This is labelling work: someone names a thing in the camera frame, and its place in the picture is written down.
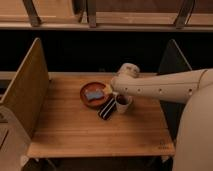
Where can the yellow small block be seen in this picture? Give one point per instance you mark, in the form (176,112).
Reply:
(107,89)

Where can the wooden upper shelf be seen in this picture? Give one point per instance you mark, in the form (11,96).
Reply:
(108,15)

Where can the blue sponge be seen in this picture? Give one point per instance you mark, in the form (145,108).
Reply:
(94,95)

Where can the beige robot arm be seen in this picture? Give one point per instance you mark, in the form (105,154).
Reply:
(175,87)

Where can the white ceramic cup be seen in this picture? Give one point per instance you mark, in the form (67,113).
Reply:
(123,103)

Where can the right dark side panel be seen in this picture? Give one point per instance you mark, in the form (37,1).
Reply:
(173,61)

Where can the left wooden side panel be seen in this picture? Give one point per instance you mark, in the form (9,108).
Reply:
(23,98)

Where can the brown round plate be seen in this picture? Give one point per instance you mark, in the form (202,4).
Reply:
(91,87)

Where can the beige robot torso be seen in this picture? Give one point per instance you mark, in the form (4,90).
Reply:
(194,147)

